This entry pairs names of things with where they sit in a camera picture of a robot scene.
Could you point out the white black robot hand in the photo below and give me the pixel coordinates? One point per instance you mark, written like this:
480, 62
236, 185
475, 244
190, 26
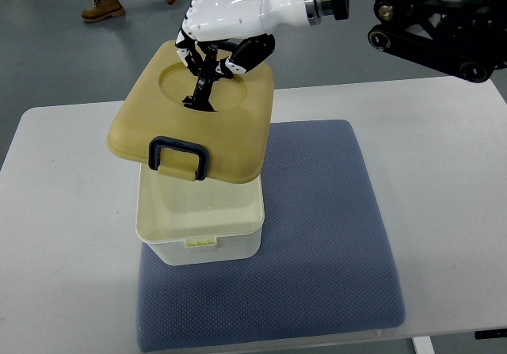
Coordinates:
252, 22

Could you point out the white table leg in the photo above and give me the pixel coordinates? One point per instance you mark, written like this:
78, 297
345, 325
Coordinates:
423, 345

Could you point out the tan boot left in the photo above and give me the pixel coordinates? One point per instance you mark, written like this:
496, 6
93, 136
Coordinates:
101, 10

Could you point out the black table bracket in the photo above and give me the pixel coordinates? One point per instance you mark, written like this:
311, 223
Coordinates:
491, 334

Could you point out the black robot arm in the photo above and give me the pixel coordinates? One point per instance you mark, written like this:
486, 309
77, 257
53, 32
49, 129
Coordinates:
463, 38

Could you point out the yellow box lid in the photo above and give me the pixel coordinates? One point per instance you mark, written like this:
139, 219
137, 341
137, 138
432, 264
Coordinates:
235, 133

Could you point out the white storage box base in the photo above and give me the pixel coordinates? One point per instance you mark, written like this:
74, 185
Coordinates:
194, 222

